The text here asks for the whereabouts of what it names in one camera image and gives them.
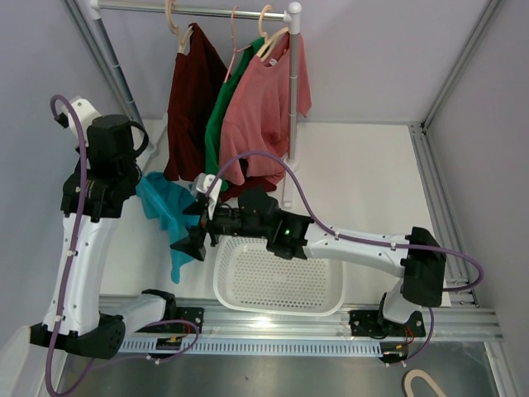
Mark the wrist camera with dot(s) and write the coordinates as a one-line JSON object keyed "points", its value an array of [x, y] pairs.
{"points": [[206, 190], [85, 111]]}

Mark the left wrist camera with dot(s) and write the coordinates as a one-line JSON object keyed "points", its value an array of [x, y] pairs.
{"points": [[85, 111]]}

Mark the teal t shirt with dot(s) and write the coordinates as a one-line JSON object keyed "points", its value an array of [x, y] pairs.
{"points": [[165, 201]]}

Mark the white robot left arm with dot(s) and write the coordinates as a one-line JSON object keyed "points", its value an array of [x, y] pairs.
{"points": [[92, 203]]}

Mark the pink t shirt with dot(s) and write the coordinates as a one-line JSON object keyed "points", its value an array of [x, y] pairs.
{"points": [[257, 118]]}

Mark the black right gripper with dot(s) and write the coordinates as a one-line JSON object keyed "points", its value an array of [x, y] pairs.
{"points": [[193, 244]]}

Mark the aluminium cage frame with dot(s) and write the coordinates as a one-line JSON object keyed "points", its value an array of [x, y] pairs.
{"points": [[378, 71]]}

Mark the aluminium mounting rail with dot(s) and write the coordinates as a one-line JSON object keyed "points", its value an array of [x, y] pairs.
{"points": [[467, 324]]}

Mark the white slotted cable duct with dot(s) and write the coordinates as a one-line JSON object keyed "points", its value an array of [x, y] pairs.
{"points": [[251, 347]]}

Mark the white metal clothes rack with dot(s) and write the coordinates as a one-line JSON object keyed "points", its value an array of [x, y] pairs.
{"points": [[291, 18]]}

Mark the green t shirt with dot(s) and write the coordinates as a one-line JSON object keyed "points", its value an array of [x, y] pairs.
{"points": [[230, 81]]}

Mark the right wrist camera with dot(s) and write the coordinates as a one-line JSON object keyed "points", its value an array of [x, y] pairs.
{"points": [[206, 190]]}

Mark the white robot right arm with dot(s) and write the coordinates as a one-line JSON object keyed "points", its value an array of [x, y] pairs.
{"points": [[415, 259]]}

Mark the white perforated plastic basket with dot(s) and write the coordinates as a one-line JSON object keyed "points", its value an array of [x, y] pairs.
{"points": [[249, 278]]}

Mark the dark red t shirt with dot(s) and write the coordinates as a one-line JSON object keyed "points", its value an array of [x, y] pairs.
{"points": [[196, 83]]}

